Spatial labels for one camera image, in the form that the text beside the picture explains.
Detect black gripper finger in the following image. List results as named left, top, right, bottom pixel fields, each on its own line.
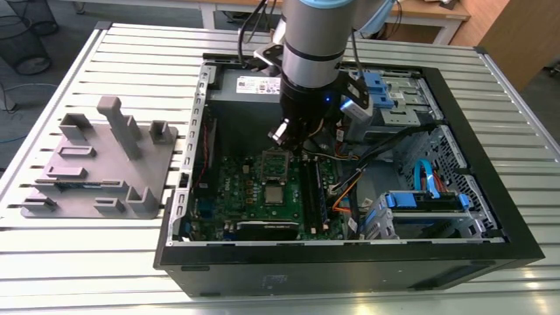
left=267, top=118, right=294, bottom=150
left=288, top=123, right=315, bottom=155

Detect CPU socket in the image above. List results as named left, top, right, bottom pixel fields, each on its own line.
left=262, top=182, right=288, bottom=208

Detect green motherboard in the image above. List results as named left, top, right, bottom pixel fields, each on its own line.
left=187, top=153, right=351, bottom=243

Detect grey power supply unit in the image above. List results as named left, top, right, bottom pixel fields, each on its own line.
left=206, top=69, right=295, bottom=158

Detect black RAM slot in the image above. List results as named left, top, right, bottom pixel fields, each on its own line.
left=307, top=157, right=320, bottom=232
left=300, top=156, right=315, bottom=233
left=312, top=158, right=324, bottom=230

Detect blue plastic drive latch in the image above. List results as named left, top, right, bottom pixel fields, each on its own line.
left=362, top=71, right=398, bottom=110

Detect grey metal drive cage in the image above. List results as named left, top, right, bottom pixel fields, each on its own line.
left=346, top=67, right=444, bottom=145

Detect blue VGA port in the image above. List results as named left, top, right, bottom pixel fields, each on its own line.
left=198, top=200, right=216, bottom=220

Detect hard disk in blue carrier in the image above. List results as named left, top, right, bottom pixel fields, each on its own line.
left=379, top=190, right=472, bottom=215

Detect grey metal disk bay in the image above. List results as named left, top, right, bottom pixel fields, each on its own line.
left=358, top=190, right=503, bottom=241

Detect grey plastic parts rack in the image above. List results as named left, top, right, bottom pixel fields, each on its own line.
left=19, top=96, right=180, bottom=220

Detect wooden top desk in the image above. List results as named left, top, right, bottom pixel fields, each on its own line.
left=380, top=0, right=472, bottom=46

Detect black PC case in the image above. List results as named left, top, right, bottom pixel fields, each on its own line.
left=152, top=52, right=547, bottom=298

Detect blue RAM stick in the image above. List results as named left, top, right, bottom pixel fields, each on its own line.
left=35, top=178, right=124, bottom=190

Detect wooden cabinet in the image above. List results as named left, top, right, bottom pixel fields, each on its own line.
left=450, top=0, right=560, bottom=93

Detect coloured power wire bundle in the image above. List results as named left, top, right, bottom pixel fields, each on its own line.
left=304, top=142, right=358, bottom=162

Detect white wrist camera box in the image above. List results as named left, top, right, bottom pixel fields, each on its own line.
left=340, top=74, right=375, bottom=121

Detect black cable bundle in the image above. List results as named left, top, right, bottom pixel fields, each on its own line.
left=330, top=123, right=439, bottom=198

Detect black camera cable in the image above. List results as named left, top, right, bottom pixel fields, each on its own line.
left=236, top=0, right=270, bottom=72
left=348, top=28, right=367, bottom=79

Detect orange wires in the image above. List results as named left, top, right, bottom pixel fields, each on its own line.
left=331, top=186, right=354, bottom=215

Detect blue SATA wire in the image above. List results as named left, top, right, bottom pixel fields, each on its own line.
left=412, top=157, right=444, bottom=200

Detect white frame table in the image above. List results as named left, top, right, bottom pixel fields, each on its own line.
left=70, top=0, right=282, bottom=31

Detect blue floor cable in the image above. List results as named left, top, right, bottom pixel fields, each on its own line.
left=0, top=129, right=32, bottom=146

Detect black wire mesh bin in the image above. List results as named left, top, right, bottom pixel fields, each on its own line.
left=8, top=0, right=62, bottom=36
left=0, top=14, right=52, bottom=77

